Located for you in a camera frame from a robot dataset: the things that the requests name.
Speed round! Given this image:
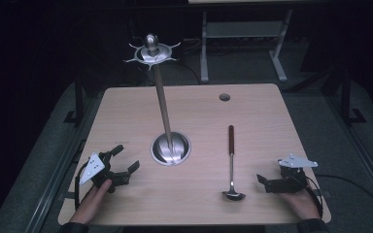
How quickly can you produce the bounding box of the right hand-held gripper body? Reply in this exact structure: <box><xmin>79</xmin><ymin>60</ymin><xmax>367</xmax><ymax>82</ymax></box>
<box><xmin>265</xmin><ymin>153</ymin><xmax>319</xmax><ymax>194</ymax></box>

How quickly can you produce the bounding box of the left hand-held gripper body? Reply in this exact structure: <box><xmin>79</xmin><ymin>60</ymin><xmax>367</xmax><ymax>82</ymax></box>
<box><xmin>78</xmin><ymin>151</ymin><xmax>131</xmax><ymax>194</ymax></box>

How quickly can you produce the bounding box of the metal ladle with brown handle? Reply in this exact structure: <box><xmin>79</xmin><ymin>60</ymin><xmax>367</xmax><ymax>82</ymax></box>
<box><xmin>221</xmin><ymin>124</ymin><xmax>247</xmax><ymax>202</ymax></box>

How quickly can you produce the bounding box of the metal utensil rack stand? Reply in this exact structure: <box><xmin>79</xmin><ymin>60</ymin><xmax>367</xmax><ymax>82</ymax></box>
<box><xmin>123</xmin><ymin>33</ymin><xmax>192</xmax><ymax>167</ymax></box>

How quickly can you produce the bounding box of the person's right hand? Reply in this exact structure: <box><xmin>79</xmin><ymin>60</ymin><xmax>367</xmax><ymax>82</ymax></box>
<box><xmin>279</xmin><ymin>186</ymin><xmax>322</xmax><ymax>221</ymax></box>

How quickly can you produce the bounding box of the person's left hand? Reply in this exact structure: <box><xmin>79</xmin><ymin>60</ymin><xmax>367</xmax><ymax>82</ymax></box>
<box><xmin>69</xmin><ymin>179</ymin><xmax>114</xmax><ymax>225</ymax></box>

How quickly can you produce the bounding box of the black metal stand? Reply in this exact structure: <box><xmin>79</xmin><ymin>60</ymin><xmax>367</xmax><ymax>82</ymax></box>
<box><xmin>63</xmin><ymin>69</ymin><xmax>85</xmax><ymax>128</ymax></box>
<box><xmin>339</xmin><ymin>66</ymin><xmax>368</xmax><ymax>126</ymax></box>

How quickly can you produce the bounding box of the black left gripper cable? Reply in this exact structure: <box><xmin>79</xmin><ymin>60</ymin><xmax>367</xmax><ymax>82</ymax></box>
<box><xmin>74</xmin><ymin>162</ymin><xmax>89</xmax><ymax>211</ymax></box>

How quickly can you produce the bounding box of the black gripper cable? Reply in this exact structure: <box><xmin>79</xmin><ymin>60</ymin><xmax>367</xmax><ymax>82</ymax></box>
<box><xmin>74</xmin><ymin>162</ymin><xmax>89</xmax><ymax>211</ymax></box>
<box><xmin>304</xmin><ymin>174</ymin><xmax>373</xmax><ymax>221</ymax></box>

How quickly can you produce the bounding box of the grey metal rail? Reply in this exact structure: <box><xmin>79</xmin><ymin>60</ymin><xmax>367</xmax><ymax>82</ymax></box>
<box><xmin>323</xmin><ymin>95</ymin><xmax>373</xmax><ymax>212</ymax></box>
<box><xmin>25</xmin><ymin>96</ymin><xmax>102</xmax><ymax>233</ymax></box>

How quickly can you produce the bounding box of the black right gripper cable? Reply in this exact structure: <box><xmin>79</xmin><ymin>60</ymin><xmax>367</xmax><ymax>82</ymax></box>
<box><xmin>304</xmin><ymin>174</ymin><xmax>373</xmax><ymax>221</ymax></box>

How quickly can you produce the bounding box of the white desk frame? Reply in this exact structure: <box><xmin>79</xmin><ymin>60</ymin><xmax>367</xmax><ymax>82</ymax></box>
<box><xmin>187</xmin><ymin>0</ymin><xmax>322</xmax><ymax>83</ymax></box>

